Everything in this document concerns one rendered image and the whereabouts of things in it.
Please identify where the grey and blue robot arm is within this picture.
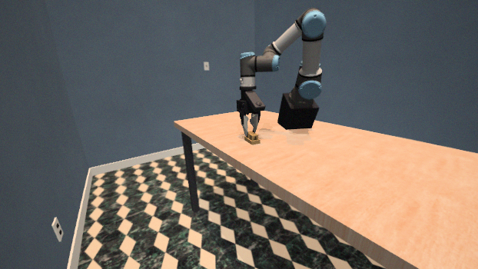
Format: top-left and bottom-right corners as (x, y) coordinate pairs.
(240, 8), (326, 112)

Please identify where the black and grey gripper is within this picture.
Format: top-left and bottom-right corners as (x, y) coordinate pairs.
(237, 86), (261, 137)

